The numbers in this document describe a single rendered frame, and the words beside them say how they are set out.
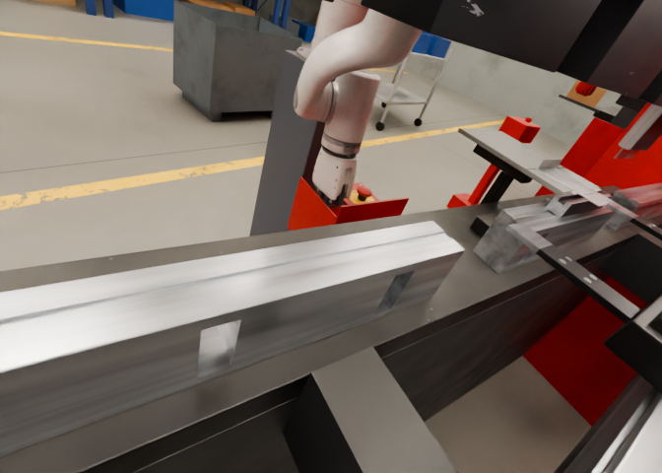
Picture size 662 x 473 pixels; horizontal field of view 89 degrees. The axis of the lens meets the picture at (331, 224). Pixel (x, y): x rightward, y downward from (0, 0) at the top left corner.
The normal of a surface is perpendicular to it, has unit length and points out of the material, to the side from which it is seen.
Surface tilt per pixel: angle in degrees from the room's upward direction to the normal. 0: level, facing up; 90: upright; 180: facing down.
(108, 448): 0
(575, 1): 90
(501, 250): 90
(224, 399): 0
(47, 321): 0
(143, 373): 90
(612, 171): 90
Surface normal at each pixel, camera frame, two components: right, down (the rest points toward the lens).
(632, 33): 0.50, 0.62
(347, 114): 0.11, 0.56
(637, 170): -0.82, 0.11
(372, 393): 0.29, -0.77
